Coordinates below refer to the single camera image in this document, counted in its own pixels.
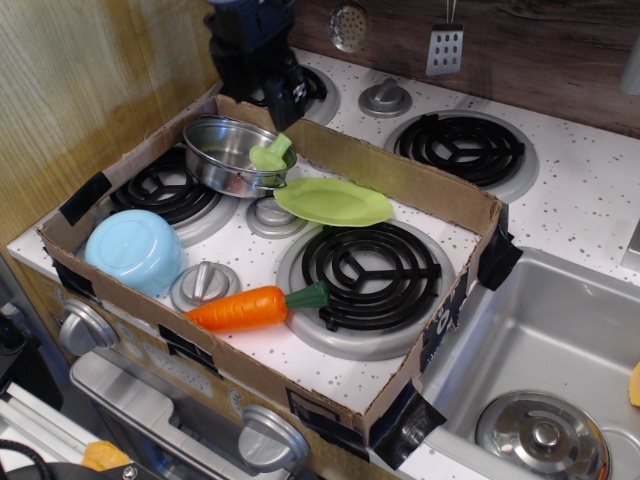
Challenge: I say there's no black burner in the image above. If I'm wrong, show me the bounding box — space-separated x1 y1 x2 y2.
384 110 539 204
97 144 239 247
212 61 342 127
276 221 456 361

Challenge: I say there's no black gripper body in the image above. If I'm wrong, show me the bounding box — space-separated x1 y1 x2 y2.
204 2 296 63

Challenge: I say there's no right silver oven knob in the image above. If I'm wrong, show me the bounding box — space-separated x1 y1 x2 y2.
238 404 310 473

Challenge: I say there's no orange object bottom left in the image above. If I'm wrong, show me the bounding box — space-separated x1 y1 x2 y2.
80 440 131 472

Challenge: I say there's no silver stovetop knob centre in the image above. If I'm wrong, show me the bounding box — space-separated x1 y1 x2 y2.
246 197 307 239

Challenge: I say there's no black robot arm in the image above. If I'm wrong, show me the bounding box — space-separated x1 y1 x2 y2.
204 1 307 131

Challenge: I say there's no steel pot lid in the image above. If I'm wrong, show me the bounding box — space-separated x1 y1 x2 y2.
474 390 611 479

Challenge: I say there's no silver oven door handle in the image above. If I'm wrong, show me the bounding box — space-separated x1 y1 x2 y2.
70 353 291 479

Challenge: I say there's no silver stovetop knob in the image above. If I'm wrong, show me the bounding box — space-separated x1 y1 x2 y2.
246 197 307 239
358 78 412 118
170 261 240 312

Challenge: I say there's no small steel pan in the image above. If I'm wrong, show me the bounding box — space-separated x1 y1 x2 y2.
183 116 297 199

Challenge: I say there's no front right black burner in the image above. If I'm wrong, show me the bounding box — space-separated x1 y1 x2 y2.
276 221 456 361

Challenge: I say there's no brown cardboard fence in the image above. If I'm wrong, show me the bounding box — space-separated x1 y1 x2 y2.
37 93 524 470

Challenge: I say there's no left silver oven knob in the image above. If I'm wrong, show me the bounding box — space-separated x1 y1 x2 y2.
59 299 119 356

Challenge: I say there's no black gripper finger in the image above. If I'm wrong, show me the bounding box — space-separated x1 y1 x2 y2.
213 57 264 101
264 69 307 131

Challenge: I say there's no silver oven knob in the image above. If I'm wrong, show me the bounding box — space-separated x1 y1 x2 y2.
59 299 119 356
238 404 310 473

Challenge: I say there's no stainless steel sink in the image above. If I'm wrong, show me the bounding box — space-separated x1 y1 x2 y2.
410 249 639 479

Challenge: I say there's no silver stovetop knob front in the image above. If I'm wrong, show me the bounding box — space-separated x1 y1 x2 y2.
170 261 240 312

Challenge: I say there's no front left black burner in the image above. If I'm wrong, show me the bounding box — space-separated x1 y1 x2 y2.
97 144 239 247

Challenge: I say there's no orange object in sink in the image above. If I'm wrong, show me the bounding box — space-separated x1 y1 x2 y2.
628 363 640 407

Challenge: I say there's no silver stovetop knob back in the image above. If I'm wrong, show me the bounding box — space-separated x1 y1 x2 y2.
358 78 412 118

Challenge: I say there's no black cable bottom left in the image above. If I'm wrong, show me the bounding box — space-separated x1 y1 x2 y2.
0 438 51 480

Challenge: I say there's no hanging steel strainer spoon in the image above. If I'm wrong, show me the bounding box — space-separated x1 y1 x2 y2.
327 1 371 54

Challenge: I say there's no hanging steel slotted spatula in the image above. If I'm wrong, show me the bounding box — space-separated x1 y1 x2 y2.
425 0 464 77

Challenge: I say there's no back right black burner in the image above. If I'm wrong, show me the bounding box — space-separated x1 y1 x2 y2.
384 110 539 204

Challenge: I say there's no light blue upturned bowl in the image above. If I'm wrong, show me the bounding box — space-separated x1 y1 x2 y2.
84 210 185 297

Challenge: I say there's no green toy broccoli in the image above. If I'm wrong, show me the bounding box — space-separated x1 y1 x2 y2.
249 134 292 171

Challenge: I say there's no orange toy carrot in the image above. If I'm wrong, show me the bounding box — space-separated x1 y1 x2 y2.
185 282 330 333

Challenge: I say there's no light green plastic plate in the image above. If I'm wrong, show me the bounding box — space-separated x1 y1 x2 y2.
274 177 393 227

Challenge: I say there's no back left black burner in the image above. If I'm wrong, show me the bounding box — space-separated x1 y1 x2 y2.
212 61 342 127

